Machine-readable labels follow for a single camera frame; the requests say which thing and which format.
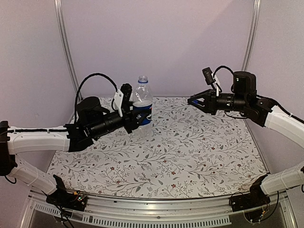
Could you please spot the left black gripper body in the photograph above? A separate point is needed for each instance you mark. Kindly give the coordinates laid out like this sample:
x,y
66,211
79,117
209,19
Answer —
x,y
128,120

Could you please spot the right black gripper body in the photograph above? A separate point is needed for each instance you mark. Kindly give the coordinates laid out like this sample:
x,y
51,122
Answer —
x,y
213,106

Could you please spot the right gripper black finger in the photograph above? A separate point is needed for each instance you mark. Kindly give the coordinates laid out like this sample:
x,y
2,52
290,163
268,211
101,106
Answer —
x,y
201,106
202,96

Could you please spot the clear plastic Pepsi bottle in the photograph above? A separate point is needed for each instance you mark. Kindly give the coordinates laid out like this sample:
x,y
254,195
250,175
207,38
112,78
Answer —
x,y
142,100

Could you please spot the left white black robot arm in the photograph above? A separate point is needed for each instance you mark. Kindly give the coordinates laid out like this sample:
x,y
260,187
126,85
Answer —
x,y
93,122

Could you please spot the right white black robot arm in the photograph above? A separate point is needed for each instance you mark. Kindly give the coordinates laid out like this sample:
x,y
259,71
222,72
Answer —
x,y
265,112

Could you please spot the floral patterned table mat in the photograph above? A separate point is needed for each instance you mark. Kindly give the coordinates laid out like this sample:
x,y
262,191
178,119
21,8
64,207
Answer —
x,y
189,154

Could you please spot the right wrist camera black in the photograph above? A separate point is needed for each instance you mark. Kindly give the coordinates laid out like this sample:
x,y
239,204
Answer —
x,y
212,80

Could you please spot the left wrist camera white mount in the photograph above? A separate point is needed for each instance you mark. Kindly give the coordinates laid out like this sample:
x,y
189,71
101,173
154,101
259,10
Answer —
x,y
121,101

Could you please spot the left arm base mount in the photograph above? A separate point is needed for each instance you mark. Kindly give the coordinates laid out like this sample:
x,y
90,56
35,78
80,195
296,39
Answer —
x,y
61,198

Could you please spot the aluminium front rail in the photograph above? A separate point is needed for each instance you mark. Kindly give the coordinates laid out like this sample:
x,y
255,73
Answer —
x,y
118,212

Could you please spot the right aluminium frame post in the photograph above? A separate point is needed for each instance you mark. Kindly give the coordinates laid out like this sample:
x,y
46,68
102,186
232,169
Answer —
x,y
252,34

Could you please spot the aluminium frame post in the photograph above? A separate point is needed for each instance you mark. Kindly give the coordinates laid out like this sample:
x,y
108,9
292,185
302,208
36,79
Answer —
x,y
252,34
65,44

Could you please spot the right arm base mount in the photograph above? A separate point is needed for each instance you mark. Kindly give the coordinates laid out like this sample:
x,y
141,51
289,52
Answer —
x,y
255,198

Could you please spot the left aluminium frame post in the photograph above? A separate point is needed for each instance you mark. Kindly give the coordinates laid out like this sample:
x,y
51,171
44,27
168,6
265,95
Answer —
x,y
65,44

